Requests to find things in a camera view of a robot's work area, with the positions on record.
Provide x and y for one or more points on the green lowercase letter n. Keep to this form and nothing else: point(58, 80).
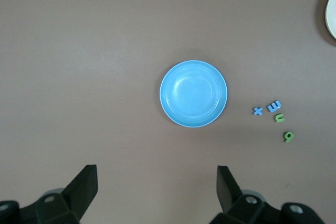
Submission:
point(281, 119)

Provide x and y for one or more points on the blue plate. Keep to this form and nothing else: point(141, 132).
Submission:
point(193, 94)

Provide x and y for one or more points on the blue lowercase letter m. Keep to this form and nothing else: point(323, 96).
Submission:
point(273, 107)

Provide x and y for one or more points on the brown table mat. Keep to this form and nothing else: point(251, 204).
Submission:
point(78, 51)

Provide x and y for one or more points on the beige plate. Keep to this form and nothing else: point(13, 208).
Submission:
point(332, 11)

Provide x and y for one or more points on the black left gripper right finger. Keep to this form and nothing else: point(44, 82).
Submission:
point(228, 192)

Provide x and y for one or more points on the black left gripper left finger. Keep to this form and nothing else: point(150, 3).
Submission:
point(81, 190)

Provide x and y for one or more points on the green lowercase letter g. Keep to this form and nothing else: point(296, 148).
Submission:
point(288, 140)

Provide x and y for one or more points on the blue lowercase letter x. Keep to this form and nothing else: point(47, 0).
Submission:
point(257, 111)

